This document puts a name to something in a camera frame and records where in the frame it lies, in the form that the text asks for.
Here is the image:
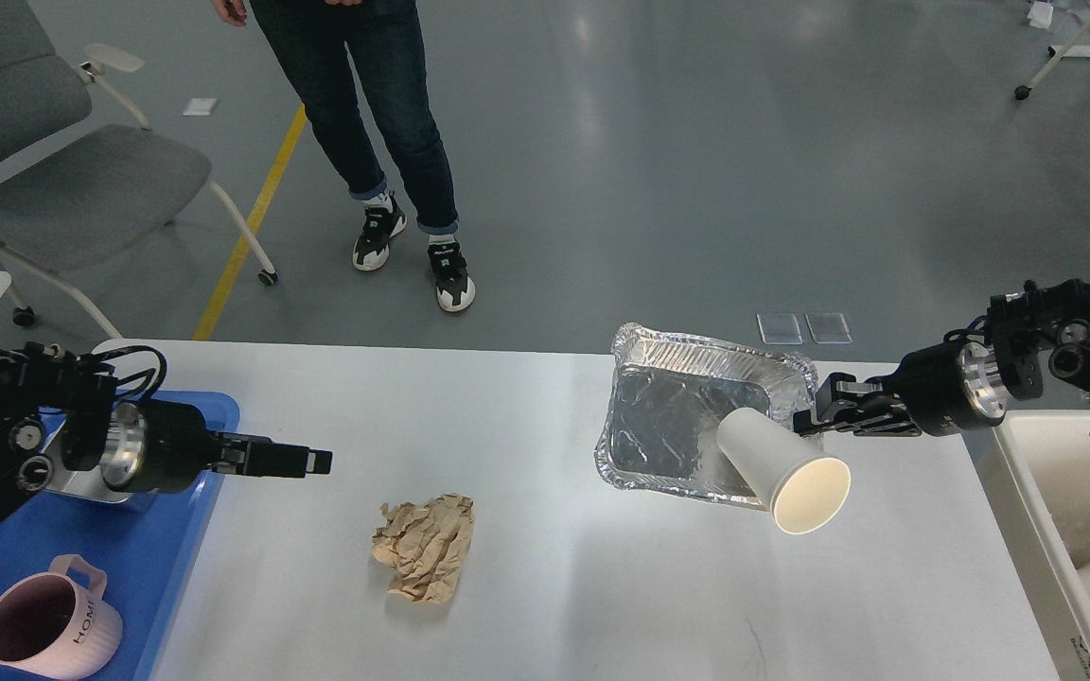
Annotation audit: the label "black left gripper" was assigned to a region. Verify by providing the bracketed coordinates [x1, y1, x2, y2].
[98, 398, 334, 492]

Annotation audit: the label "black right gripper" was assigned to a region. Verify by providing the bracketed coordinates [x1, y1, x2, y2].
[792, 340, 1012, 437]

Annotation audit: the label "white paper cup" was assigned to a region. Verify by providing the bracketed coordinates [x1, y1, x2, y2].
[715, 408, 853, 535]

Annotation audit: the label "stainless steel rectangular tray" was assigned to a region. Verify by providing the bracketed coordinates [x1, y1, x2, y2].
[43, 418, 157, 514]

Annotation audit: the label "aluminium foil tray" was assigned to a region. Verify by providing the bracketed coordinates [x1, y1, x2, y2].
[594, 323, 820, 512]

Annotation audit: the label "brown paper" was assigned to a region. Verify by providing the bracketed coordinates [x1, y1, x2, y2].
[371, 492, 475, 604]

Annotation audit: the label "pink ribbed mug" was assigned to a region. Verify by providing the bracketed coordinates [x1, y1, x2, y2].
[0, 554, 124, 680]

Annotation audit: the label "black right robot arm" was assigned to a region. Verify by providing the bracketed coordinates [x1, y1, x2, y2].
[791, 279, 1090, 437]

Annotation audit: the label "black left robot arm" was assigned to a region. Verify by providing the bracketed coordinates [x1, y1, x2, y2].
[0, 343, 334, 523]

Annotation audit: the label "clear floor plate right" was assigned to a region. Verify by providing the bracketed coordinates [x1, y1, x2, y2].
[804, 313, 853, 344]

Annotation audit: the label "clear floor plate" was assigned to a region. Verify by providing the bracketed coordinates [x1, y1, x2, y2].
[804, 313, 853, 344]
[756, 313, 803, 345]

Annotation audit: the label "clear floor plate left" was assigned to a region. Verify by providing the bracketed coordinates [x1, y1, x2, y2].
[756, 313, 803, 345]

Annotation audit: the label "blue plastic tray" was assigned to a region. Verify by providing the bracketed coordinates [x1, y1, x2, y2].
[0, 392, 241, 681]

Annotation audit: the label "white bin right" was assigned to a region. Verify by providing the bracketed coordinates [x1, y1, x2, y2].
[964, 410, 1090, 680]

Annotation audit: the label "grey office chair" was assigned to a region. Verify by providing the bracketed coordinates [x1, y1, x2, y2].
[0, 1, 278, 338]

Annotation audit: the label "seated person dark clothes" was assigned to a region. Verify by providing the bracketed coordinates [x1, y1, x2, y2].
[211, 1, 476, 313]

